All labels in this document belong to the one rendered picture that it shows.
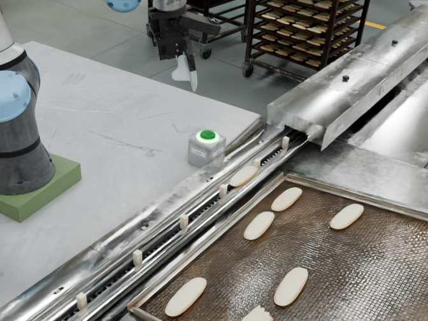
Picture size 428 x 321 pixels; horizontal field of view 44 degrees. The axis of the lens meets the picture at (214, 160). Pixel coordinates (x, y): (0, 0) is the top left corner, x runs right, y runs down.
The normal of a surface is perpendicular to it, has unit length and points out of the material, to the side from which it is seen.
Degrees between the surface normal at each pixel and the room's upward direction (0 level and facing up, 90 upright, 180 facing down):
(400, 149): 0
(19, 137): 87
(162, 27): 96
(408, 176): 0
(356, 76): 0
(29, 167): 69
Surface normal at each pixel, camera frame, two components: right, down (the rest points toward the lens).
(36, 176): 0.72, 0.08
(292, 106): 0.06, -0.83
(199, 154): -0.60, 0.42
